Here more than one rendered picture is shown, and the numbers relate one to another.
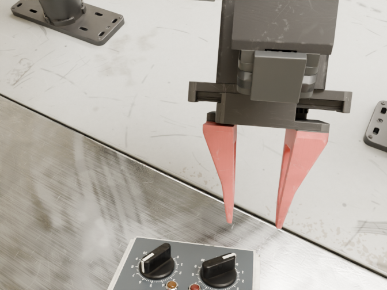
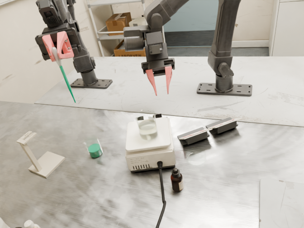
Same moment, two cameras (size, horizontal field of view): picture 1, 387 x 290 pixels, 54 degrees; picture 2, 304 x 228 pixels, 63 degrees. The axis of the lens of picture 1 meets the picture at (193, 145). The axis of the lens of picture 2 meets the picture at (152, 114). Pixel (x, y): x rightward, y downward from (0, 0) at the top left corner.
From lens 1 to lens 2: 0.55 m
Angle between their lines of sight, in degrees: 21
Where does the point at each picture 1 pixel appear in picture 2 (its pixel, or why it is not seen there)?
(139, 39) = (119, 84)
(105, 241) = (122, 130)
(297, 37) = (157, 42)
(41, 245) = (102, 135)
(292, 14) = (155, 39)
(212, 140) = (148, 73)
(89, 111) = (107, 104)
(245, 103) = (153, 64)
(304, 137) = (166, 67)
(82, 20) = (97, 83)
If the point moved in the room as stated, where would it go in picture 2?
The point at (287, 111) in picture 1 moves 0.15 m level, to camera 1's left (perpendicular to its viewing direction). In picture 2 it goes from (162, 64) to (113, 77)
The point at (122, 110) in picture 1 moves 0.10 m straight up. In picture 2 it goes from (119, 102) to (112, 80)
